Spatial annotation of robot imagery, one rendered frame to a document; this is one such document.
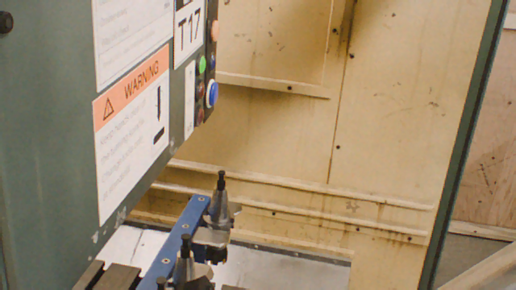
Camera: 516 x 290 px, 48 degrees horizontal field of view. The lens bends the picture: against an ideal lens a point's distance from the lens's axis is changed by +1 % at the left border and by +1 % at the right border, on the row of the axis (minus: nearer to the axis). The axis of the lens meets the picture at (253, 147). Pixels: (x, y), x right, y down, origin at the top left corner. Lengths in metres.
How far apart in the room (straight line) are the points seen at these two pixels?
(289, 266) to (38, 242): 1.34
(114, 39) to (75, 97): 0.07
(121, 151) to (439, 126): 1.10
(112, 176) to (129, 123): 0.05
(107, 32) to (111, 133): 0.08
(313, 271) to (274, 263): 0.11
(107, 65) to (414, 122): 1.12
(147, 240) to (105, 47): 1.36
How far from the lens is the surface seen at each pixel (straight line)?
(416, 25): 1.40
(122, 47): 0.45
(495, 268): 0.69
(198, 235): 1.12
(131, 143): 0.50
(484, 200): 3.52
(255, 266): 1.68
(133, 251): 1.75
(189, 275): 0.96
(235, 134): 1.54
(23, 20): 0.34
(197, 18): 0.63
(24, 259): 0.38
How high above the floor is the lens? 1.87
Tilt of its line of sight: 26 degrees down
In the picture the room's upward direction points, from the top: 5 degrees clockwise
